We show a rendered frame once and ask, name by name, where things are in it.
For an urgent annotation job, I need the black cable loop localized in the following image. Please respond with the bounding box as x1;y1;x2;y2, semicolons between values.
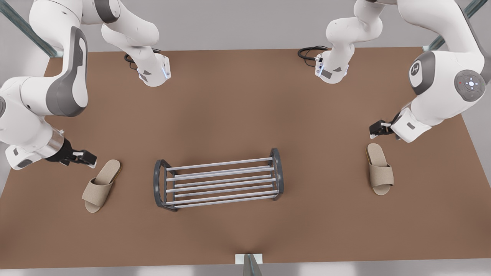
124;49;162;71
298;46;330;62

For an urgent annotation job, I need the beige slipper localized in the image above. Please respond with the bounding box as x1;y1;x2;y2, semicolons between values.
82;159;122;213
366;143;394;196

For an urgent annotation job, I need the silver frame post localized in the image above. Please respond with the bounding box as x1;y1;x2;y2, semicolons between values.
423;0;488;52
235;253;264;276
0;2;60;58

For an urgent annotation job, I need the grey metal shoe rack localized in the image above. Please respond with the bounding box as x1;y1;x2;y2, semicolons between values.
154;148;285;211

